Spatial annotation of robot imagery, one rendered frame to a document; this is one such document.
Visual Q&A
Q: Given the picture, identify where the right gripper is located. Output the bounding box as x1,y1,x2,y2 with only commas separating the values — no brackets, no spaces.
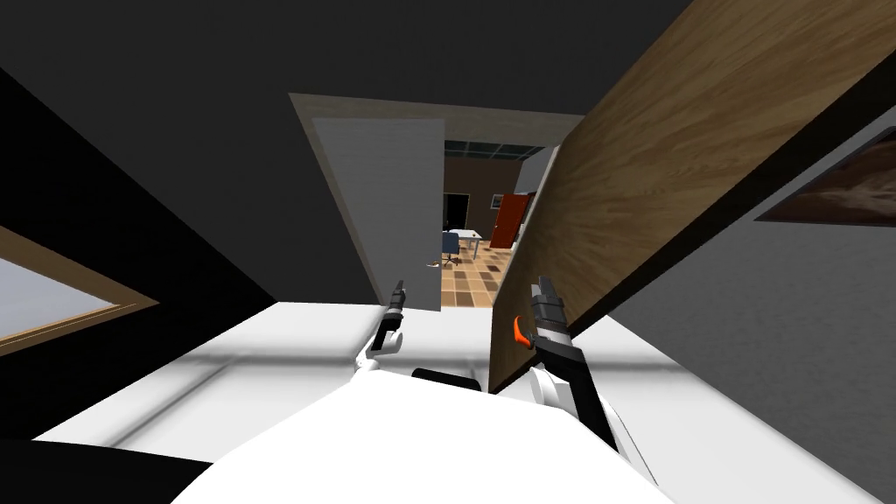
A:
529,276,572,346

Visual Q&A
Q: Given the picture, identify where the red door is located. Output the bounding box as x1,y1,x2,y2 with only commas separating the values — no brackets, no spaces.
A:
489,192,534,250

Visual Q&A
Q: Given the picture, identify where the white table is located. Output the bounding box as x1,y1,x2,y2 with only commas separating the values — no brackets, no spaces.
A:
447,227,485,261

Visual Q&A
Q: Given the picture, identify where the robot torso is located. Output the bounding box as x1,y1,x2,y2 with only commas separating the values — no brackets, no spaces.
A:
170,367,675,504

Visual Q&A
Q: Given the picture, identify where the brown wooden door leaf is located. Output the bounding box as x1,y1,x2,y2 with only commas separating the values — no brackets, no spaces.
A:
487,0,896,395

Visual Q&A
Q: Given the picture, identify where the wood-framed window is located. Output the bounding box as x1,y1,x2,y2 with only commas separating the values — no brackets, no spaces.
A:
0,223,160,359

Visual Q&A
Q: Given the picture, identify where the dark brown wall picture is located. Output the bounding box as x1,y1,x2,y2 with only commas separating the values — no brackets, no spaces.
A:
754,129,896,229

